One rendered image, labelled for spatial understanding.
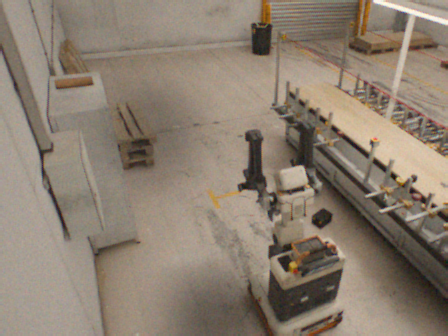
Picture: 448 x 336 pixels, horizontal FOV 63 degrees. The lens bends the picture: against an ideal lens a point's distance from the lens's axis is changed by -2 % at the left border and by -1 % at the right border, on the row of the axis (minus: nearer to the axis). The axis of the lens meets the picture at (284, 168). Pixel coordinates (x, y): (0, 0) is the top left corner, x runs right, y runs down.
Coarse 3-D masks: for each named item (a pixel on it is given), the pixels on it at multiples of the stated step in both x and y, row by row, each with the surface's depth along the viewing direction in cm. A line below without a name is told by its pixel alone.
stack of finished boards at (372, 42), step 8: (400, 32) 1099; (416, 32) 1112; (360, 40) 1005; (368, 40) 994; (376, 40) 1000; (384, 40) 1006; (392, 40) 1016; (400, 40) 1019; (416, 40) 1044; (424, 40) 1060; (432, 40) 1077; (368, 48) 987; (376, 48) 985
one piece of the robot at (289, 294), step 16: (272, 256) 270; (288, 256) 271; (304, 256) 249; (272, 272) 273; (288, 272) 258; (320, 272) 267; (336, 272) 278; (272, 288) 278; (288, 288) 259; (304, 288) 268; (320, 288) 279; (336, 288) 291; (272, 304) 287; (288, 304) 270; (304, 304) 281; (320, 304) 293
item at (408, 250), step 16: (288, 128) 551; (320, 128) 466; (336, 144) 440; (352, 144) 411; (320, 160) 489; (352, 160) 418; (336, 176) 463; (384, 176) 374; (336, 192) 468; (352, 192) 438; (400, 192) 358; (368, 208) 417; (416, 208) 342; (432, 208) 324; (368, 224) 421; (384, 224) 396; (432, 224) 328; (400, 240) 373; (400, 256) 382; (416, 256) 361; (416, 272) 365; (432, 272) 346; (432, 288) 349
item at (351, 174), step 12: (276, 108) 511; (288, 120) 487; (336, 156) 412; (348, 168) 393; (360, 180) 376; (372, 192) 361; (396, 216) 334; (408, 228) 323; (420, 240) 312; (432, 252) 303; (444, 252) 298; (444, 264) 293
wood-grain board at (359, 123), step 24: (312, 96) 499; (336, 96) 504; (336, 120) 442; (360, 120) 446; (384, 120) 451; (360, 144) 397; (384, 144) 401; (408, 144) 404; (408, 168) 363; (432, 168) 366
